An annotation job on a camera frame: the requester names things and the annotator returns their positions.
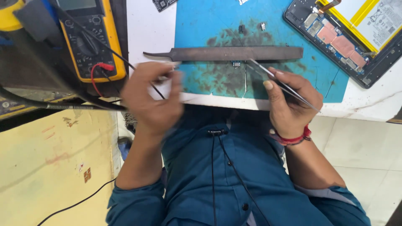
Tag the person's left hand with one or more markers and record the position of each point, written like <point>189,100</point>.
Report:
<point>150,103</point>

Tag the person's right hand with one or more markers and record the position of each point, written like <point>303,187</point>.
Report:
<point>292,110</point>

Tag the person's left fingers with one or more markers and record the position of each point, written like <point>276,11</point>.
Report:
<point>171,84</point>

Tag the silver metal tweezers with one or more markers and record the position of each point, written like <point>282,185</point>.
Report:
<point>267,71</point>

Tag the black multimeter probe lead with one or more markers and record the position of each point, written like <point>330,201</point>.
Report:
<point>113,53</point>

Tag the blue stained work mat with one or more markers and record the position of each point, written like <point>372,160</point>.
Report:
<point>207,28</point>

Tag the small charging port connector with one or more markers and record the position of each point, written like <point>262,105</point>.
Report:
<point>236,64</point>

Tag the dark flat metal file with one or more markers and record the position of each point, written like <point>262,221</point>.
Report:
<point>232,53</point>

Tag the red multimeter probe lead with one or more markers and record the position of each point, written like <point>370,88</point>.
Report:
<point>93,81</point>

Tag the small dark circuit board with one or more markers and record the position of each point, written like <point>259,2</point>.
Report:
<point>163,3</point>

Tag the yellow digital multimeter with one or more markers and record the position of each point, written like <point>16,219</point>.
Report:
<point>94,47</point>

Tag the small black electronic component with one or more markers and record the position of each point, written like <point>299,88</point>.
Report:
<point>241,29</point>

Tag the teal button shirt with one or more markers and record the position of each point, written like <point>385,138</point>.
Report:
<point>201,175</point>

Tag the small silver electronic component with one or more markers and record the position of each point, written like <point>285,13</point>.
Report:
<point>263,26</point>

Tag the red thread wristband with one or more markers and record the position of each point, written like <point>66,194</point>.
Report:
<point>293,139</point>

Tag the cream yellow side table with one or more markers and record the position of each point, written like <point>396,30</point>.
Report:
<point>47,169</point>

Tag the yellow round container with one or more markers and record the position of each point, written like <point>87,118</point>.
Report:
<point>9,15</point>

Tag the opened tablet with battery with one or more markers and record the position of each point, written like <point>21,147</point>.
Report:
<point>342,44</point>

